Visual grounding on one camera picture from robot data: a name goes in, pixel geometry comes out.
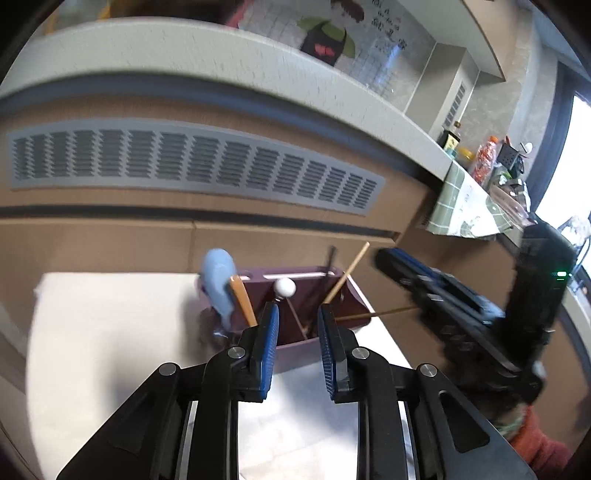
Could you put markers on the black grater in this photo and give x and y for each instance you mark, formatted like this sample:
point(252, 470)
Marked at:
point(508, 157)

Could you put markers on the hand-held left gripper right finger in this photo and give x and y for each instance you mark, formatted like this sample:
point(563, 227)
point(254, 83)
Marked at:
point(324, 355)

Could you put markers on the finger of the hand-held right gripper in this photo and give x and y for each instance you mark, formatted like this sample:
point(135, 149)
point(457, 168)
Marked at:
point(434, 281)
point(461, 334)

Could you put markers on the blue spoon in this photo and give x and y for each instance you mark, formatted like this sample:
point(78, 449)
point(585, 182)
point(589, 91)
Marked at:
point(217, 286)

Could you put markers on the green checked cloth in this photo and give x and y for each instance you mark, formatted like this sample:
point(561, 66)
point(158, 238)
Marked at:
point(466, 203)

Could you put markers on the grey vent grille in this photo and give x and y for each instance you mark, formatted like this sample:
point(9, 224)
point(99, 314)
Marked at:
point(184, 161)

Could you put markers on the wooden spoon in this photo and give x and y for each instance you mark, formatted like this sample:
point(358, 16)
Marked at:
point(244, 302)

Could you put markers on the person's right forearm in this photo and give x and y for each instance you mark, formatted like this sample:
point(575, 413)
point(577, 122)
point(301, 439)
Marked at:
point(540, 447)

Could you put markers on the wooden chopstick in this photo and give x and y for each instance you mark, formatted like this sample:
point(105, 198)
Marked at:
point(346, 274)
point(378, 314)

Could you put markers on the maroon utensil holder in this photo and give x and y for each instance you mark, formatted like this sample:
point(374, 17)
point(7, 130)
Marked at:
point(302, 288)

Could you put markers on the dark bottle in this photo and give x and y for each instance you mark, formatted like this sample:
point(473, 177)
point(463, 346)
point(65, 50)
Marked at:
point(450, 136)

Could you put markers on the white ball-ended stick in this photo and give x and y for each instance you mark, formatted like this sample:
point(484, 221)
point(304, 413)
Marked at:
point(284, 288)

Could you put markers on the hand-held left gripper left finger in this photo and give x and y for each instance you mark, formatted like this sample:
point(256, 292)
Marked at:
point(270, 350)

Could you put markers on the wall drawing board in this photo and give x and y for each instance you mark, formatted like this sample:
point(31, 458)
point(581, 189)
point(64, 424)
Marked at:
point(341, 41)

